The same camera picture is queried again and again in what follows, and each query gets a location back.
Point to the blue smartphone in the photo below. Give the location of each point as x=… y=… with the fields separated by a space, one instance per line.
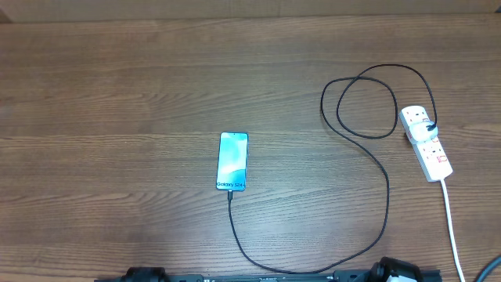
x=232 y=161

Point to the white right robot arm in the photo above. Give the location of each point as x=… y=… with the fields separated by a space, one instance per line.
x=394 y=270

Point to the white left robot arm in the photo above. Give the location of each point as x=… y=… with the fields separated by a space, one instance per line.
x=145 y=274

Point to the white charger adapter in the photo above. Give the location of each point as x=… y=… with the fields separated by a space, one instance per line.
x=421 y=131

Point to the white power strip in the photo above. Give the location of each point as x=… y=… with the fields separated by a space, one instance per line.
x=430 y=154

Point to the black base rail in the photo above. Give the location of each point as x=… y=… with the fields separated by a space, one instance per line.
x=337 y=276

